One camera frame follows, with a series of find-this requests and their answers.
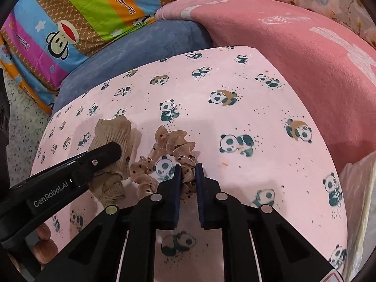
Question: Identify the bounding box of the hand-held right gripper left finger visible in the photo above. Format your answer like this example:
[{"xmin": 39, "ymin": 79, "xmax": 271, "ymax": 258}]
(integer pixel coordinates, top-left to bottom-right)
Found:
[{"xmin": 35, "ymin": 164, "xmax": 184, "ymax": 282}]

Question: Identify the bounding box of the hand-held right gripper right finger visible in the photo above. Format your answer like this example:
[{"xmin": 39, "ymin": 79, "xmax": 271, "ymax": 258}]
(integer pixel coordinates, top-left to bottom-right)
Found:
[{"xmin": 195, "ymin": 162, "xmax": 344, "ymax": 282}]

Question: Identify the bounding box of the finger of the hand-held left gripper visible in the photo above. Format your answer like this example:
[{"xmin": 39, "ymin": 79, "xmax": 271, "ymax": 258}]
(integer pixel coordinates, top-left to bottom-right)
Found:
[{"xmin": 70, "ymin": 141, "xmax": 122, "ymax": 188}]

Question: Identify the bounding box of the beige stocking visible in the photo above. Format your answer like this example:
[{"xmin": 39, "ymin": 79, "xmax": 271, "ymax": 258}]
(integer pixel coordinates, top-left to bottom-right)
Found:
[{"xmin": 88, "ymin": 117, "xmax": 138, "ymax": 204}]

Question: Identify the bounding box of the beige polka dot scrunchie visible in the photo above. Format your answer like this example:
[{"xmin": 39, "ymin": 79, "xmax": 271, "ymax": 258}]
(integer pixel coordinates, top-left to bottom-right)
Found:
[{"xmin": 131, "ymin": 126, "xmax": 200, "ymax": 203}]

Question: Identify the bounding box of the white plastic bag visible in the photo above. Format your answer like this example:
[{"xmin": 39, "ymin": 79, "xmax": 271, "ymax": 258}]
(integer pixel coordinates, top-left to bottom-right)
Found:
[{"xmin": 339, "ymin": 153, "xmax": 376, "ymax": 282}]

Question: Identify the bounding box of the person's left hand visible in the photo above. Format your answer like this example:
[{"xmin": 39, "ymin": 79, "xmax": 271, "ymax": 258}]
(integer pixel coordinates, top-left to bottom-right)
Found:
[{"xmin": 31, "ymin": 222, "xmax": 59, "ymax": 263}]

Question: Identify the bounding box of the pink panda print cloth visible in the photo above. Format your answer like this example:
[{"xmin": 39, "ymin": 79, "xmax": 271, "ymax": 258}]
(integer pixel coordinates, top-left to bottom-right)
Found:
[{"xmin": 31, "ymin": 45, "xmax": 349, "ymax": 282}]

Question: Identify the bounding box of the blue velvet cushion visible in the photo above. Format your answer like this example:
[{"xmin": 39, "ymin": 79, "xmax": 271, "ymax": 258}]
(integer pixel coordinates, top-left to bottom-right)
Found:
[{"xmin": 52, "ymin": 20, "xmax": 213, "ymax": 115}]

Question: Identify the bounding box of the colourful monkey print pillow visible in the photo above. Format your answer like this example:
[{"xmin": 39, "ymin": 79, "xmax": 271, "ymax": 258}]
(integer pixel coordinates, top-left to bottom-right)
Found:
[{"xmin": 0, "ymin": 0, "xmax": 212, "ymax": 115}]

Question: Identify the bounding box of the pink fleece blanket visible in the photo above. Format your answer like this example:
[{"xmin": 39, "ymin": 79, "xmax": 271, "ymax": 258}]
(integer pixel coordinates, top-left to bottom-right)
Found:
[{"xmin": 155, "ymin": 0, "xmax": 376, "ymax": 174}]

